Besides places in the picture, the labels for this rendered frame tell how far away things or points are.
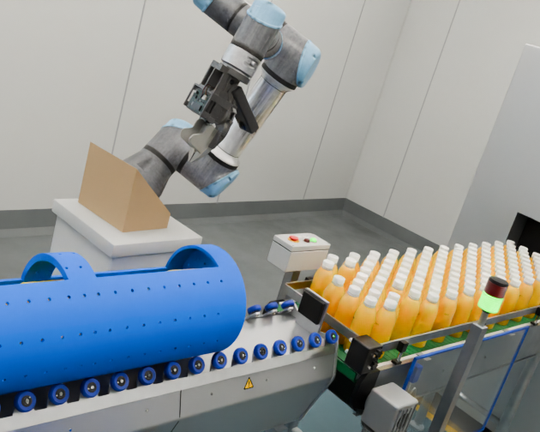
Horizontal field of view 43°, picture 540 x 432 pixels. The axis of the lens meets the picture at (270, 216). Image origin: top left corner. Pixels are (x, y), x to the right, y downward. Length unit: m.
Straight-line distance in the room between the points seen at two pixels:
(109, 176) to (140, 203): 0.12
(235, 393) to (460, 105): 4.98
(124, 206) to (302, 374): 0.71
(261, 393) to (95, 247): 0.62
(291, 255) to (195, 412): 0.76
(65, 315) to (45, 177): 3.31
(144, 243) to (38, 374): 0.59
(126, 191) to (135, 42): 2.91
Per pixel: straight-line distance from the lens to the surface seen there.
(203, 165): 1.98
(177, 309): 1.59
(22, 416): 1.56
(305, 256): 2.43
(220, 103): 1.41
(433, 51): 6.74
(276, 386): 2.00
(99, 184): 2.02
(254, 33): 1.42
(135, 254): 1.92
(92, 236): 1.94
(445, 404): 2.38
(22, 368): 1.44
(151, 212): 1.99
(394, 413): 2.14
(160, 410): 1.75
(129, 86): 4.82
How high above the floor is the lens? 1.87
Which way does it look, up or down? 17 degrees down
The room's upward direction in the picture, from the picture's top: 17 degrees clockwise
